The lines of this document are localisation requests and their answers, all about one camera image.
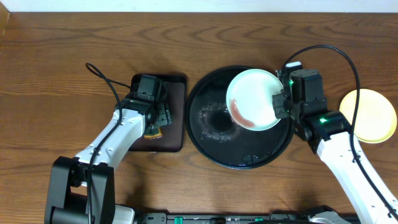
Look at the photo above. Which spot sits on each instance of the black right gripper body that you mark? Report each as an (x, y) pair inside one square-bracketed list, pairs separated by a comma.
[(284, 107)]

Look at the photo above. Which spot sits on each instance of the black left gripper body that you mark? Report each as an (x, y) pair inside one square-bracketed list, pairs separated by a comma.
[(163, 116)]

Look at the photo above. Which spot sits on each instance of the orange sponge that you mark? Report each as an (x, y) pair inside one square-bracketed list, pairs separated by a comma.
[(154, 134)]

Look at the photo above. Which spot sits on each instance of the yellow plate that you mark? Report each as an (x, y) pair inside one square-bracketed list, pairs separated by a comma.
[(376, 119)]

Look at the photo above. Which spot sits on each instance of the mint green plate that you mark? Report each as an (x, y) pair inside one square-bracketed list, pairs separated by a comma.
[(249, 99)]

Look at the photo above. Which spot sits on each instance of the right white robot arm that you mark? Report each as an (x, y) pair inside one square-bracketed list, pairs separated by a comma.
[(373, 202)]

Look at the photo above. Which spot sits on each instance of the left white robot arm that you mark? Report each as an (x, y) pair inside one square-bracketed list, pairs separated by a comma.
[(81, 189)]

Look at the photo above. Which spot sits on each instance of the rectangular black sponge tray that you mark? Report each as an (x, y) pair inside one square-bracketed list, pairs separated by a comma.
[(174, 96)]

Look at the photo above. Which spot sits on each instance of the round black tray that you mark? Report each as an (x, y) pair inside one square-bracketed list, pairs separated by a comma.
[(218, 137)]

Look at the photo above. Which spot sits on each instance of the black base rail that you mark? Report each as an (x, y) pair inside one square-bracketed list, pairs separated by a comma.
[(319, 214)]

